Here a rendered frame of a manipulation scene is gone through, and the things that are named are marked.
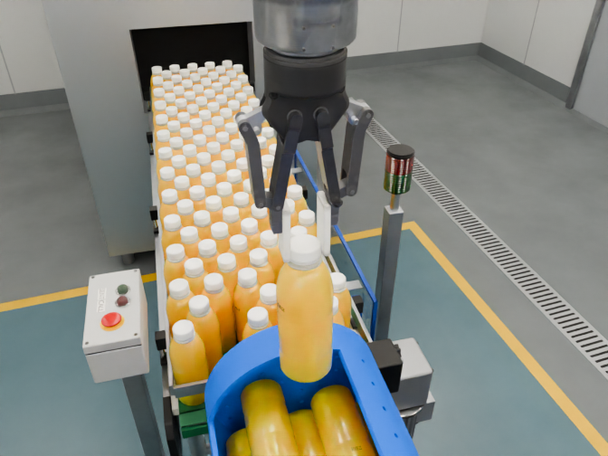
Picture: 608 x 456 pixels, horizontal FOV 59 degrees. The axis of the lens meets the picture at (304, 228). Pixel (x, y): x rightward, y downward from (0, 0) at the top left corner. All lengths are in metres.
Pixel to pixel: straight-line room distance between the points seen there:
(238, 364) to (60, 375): 1.80
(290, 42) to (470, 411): 2.02
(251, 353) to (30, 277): 2.40
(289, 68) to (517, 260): 2.72
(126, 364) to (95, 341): 0.08
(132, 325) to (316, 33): 0.73
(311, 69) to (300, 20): 0.04
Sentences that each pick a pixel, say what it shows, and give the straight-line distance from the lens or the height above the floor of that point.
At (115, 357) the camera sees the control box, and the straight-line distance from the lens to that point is 1.07.
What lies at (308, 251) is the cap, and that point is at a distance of 0.60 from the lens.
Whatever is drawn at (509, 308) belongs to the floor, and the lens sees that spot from 2.81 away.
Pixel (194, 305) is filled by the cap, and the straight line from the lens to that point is 1.08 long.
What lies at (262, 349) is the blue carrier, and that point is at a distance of 0.81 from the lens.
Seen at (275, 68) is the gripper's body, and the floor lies 1.67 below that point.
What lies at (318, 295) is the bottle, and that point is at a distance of 0.62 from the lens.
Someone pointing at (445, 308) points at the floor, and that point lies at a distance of 2.71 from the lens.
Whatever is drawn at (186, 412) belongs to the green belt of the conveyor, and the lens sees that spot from 1.17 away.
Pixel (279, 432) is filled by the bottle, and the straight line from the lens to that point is 0.83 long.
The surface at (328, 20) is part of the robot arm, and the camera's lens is 0.46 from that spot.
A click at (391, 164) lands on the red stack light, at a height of 1.23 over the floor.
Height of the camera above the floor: 1.82
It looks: 35 degrees down
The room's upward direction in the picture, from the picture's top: straight up
